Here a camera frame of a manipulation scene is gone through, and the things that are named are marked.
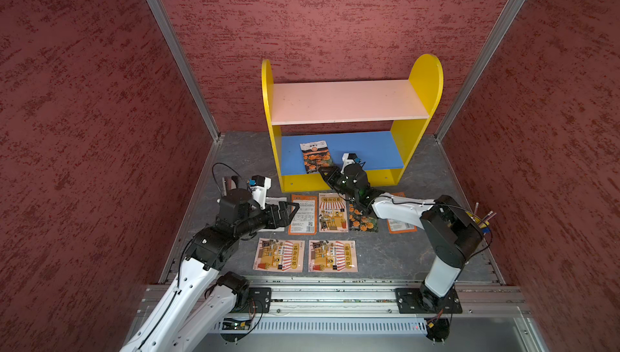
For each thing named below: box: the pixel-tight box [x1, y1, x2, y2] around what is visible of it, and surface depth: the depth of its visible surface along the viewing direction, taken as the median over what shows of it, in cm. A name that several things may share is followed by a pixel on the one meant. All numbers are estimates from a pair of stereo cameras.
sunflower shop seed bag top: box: [318, 192, 349, 233], surface depth 94 cm
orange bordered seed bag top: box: [288, 194, 318, 236], surface depth 94 cm
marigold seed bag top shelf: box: [348, 203, 379, 233], surface depth 92 cm
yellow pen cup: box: [465, 201, 498, 229], surface depth 81 cm
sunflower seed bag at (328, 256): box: [308, 239, 359, 273], surface depth 85 cm
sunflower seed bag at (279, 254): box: [252, 237, 306, 273], surface depth 85 cm
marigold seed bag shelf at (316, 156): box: [299, 140, 334, 174], surface depth 96 cm
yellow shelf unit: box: [261, 54, 444, 193], surface depth 79 cm
